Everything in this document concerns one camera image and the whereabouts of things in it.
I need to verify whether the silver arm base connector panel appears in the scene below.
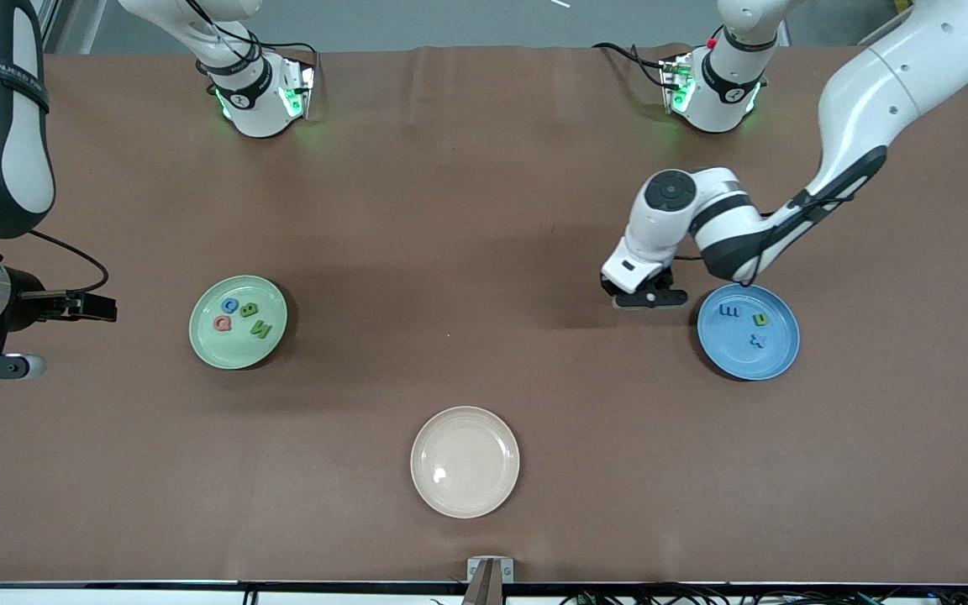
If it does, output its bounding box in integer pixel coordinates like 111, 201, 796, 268
660, 55, 697, 114
281, 57, 317, 120

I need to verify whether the blue plate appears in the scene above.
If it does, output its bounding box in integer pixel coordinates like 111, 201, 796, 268
697, 284, 801, 381

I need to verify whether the brown table mat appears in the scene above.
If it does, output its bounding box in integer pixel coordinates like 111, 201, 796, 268
0, 44, 968, 587

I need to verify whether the green plate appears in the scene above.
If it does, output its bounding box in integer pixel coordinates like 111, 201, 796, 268
188, 275, 289, 371

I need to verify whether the beige plate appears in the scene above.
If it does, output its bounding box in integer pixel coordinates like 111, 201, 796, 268
410, 406, 521, 519

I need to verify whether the black arm base cable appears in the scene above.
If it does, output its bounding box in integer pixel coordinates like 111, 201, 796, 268
228, 24, 321, 68
592, 42, 670, 89

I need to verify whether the white table edge rail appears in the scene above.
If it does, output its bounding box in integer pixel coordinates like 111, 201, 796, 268
0, 581, 968, 605

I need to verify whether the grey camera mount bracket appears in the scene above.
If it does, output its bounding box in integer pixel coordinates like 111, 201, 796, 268
466, 556, 515, 584

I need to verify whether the tan camera support post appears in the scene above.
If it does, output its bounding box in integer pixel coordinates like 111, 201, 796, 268
460, 560, 508, 605

